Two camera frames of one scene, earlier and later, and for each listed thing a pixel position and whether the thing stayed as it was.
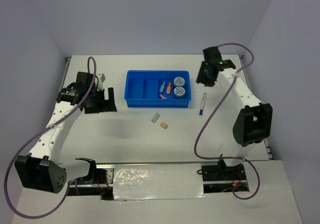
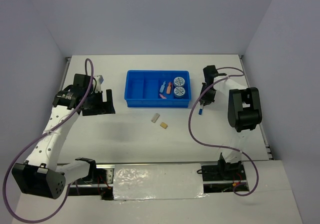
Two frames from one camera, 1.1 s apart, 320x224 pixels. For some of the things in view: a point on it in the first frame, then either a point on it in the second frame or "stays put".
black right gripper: (207, 82) to (208, 99)
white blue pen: (201, 110) stays put
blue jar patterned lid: (179, 81) stays put
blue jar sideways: (179, 92) stays put
